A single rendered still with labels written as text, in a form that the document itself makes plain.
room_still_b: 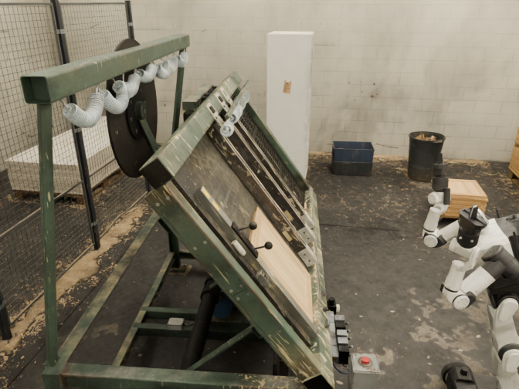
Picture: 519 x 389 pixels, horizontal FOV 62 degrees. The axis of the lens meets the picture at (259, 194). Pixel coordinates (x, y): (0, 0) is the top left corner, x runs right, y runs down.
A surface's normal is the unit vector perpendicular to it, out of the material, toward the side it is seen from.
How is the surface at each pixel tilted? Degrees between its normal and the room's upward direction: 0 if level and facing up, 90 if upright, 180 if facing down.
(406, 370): 0
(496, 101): 90
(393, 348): 0
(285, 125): 90
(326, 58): 90
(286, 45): 90
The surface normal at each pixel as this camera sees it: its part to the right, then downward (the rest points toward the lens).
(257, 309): -0.08, 0.40
